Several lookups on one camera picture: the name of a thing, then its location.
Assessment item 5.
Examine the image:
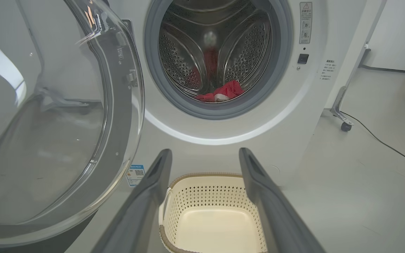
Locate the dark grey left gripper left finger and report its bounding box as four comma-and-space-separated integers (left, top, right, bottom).
91, 149, 173, 253

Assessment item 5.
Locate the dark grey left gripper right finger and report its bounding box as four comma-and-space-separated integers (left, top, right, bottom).
239, 148, 326, 253

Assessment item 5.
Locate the dark round glass washer door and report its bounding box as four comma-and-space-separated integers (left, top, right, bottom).
0, 0, 146, 248

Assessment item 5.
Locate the red cloth garment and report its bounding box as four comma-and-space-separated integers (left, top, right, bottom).
195, 80, 245, 103

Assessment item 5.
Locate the cream perforated laundry basket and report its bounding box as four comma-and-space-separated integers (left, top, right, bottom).
158, 172, 268, 253

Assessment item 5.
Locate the white front-load washing machine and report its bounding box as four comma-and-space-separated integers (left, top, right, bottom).
108, 0, 388, 192

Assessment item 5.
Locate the grey rubber door seal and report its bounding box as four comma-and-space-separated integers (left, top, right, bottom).
144, 0, 294, 120

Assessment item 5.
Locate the perforated steel washer drum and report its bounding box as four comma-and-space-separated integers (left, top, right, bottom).
158, 0, 274, 103

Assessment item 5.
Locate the blue energy label sticker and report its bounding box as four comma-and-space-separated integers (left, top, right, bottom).
126, 163, 146, 188

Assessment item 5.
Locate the metal stand leg with caster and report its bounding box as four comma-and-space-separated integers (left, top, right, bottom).
330, 44, 371, 132

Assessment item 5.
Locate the grey warning label sticker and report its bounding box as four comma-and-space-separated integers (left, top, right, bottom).
299, 2, 313, 45

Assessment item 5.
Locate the black floor power cable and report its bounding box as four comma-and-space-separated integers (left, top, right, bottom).
340, 111, 405, 173

